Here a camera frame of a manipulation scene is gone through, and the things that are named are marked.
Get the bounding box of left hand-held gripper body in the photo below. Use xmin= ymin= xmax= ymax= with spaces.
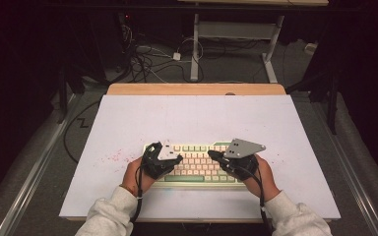
xmin=141 ymin=141 xmax=182 ymax=181

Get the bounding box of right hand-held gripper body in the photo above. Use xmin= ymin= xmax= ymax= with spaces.
xmin=222 ymin=138 xmax=266 ymax=181

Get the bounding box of green and cream keyboard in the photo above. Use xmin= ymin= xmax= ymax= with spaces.
xmin=143 ymin=141 xmax=247 ymax=191

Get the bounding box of person's left hand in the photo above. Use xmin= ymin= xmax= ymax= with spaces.
xmin=121 ymin=156 xmax=160 ymax=198

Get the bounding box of person's right hand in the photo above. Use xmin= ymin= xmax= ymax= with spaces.
xmin=242 ymin=154 xmax=281 ymax=202

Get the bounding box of black stand leg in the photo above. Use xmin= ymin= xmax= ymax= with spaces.
xmin=57 ymin=63 xmax=69 ymax=125
xmin=327 ymin=73 xmax=340 ymax=136

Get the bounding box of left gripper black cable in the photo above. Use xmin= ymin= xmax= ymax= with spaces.
xmin=130 ymin=142 xmax=162 ymax=224

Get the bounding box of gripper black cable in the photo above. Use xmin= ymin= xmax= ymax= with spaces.
xmin=130 ymin=142 xmax=162 ymax=224
xmin=237 ymin=165 xmax=275 ymax=235

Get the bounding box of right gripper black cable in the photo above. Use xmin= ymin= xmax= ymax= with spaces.
xmin=237 ymin=165 xmax=275 ymax=235

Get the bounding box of orange bracelet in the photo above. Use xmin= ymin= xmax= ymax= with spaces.
xmin=119 ymin=184 xmax=136 ymax=195

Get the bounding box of long black floor cable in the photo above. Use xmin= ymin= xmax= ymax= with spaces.
xmin=62 ymin=99 xmax=102 ymax=165

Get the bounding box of tangle of floor cables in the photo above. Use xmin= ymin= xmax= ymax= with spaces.
xmin=119 ymin=13 xmax=205 ymax=85

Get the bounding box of metal floor rail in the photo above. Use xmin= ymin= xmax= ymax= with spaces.
xmin=311 ymin=101 xmax=378 ymax=236
xmin=0 ymin=93 xmax=78 ymax=236

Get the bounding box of white metal table frame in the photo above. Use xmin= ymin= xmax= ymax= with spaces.
xmin=176 ymin=0 xmax=330 ymax=84

